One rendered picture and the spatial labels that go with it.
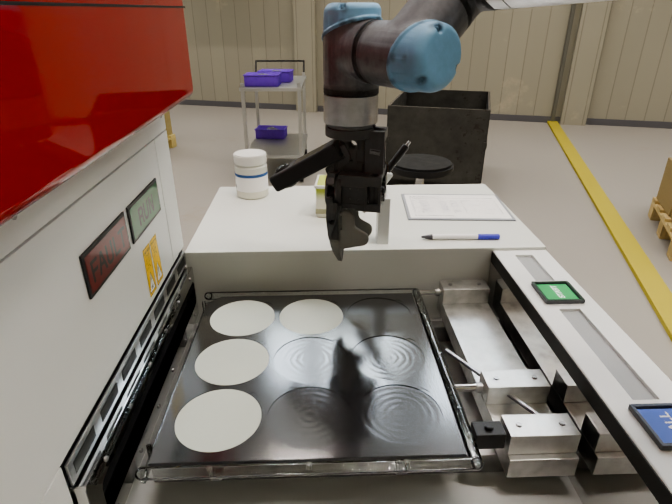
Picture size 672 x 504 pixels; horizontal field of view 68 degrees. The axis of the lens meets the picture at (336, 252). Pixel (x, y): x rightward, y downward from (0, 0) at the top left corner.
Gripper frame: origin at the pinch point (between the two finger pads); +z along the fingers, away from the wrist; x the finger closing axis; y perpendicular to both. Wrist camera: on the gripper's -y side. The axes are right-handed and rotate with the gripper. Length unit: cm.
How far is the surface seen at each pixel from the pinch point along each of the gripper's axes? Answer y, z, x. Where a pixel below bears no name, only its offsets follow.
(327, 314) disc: -0.5, 9.0, -4.4
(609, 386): 35.4, 2.9, -21.0
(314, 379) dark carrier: 1.3, 9.0, -19.7
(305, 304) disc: -4.7, 9.0, -2.2
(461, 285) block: 20.4, 8.3, 8.0
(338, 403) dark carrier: 5.3, 9.0, -23.4
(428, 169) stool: 10, 36, 169
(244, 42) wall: -274, 12, 661
